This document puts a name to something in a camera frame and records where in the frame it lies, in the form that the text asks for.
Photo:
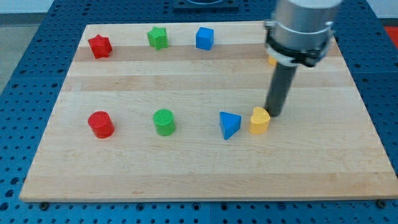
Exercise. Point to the yellow block behind arm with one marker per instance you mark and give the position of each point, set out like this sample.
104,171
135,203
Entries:
272,61

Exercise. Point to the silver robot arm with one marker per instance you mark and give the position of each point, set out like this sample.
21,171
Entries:
300,31

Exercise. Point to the wooden board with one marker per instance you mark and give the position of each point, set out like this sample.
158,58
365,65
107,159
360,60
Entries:
322,147

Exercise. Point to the blue triangle block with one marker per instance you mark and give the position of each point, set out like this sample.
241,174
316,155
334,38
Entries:
229,124

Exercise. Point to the green cylinder block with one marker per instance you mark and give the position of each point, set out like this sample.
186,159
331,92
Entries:
164,122

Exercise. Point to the yellow heart block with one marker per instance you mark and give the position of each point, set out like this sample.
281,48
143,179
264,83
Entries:
259,121

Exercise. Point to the blue cube block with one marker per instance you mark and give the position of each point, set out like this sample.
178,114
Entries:
204,38

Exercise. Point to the green star block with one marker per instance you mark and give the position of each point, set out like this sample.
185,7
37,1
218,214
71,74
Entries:
158,38

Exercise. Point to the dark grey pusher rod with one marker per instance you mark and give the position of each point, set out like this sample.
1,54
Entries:
279,88

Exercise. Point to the red cylinder block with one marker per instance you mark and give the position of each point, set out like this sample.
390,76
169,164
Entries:
101,124

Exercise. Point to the red star block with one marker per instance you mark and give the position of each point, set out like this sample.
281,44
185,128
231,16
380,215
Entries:
100,46

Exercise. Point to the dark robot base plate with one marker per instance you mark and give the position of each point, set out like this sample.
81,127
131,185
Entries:
183,5

